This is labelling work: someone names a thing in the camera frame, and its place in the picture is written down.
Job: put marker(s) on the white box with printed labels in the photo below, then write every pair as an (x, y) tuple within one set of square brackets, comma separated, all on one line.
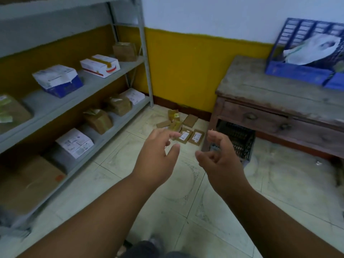
[(74, 143)]

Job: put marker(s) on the person's right hand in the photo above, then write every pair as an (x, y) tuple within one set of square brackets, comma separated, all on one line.
[(224, 169)]

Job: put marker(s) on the brown parcel with green tape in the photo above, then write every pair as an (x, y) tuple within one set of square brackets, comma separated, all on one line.
[(13, 112)]

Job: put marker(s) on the large blue plastic crate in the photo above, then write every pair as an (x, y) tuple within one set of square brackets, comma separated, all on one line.
[(298, 68)]

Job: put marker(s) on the black plastic crate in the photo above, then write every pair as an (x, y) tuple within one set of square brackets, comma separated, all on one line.
[(239, 139)]

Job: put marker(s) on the wooden desk drawer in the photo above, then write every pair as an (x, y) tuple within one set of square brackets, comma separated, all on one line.
[(268, 122)]

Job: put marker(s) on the white and blue box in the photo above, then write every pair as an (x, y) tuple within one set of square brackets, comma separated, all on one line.
[(57, 80)]

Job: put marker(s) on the grey metal shelving unit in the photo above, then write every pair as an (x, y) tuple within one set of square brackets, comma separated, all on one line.
[(80, 85)]

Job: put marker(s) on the small brown cardboard box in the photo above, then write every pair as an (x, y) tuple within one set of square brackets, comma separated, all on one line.
[(125, 52)]

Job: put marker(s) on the brown taped cardboard box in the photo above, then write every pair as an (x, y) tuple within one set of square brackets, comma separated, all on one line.
[(98, 121), (118, 105)]

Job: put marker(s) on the white labelled flat box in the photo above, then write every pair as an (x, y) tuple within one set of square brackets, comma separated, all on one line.
[(133, 96)]

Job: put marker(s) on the small blue plastic crate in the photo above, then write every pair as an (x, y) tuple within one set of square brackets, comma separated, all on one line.
[(335, 81)]

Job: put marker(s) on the white plastic bag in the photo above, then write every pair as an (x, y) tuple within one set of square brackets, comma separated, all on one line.
[(311, 49)]

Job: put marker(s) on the pile of small brown packets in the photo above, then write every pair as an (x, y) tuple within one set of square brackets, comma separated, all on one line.
[(189, 121)]

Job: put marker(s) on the person's left hand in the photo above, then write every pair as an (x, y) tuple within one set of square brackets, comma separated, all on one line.
[(153, 158)]

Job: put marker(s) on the person's right thumb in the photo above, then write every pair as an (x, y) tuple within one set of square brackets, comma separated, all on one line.
[(203, 157)]

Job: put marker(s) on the person's left thumb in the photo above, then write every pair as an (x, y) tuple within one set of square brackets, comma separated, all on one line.
[(173, 152)]

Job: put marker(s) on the large brown cardboard box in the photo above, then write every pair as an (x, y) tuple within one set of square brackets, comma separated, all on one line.
[(27, 182)]

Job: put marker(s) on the person's right forearm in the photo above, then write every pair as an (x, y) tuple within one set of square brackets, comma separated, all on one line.
[(279, 225)]

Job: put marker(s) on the white and red box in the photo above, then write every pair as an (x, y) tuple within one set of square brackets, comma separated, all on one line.
[(100, 65)]

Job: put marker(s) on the old wooden desk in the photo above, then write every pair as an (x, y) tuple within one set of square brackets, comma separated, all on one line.
[(279, 96)]

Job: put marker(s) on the person's left forearm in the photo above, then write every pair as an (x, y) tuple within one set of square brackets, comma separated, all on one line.
[(91, 220)]

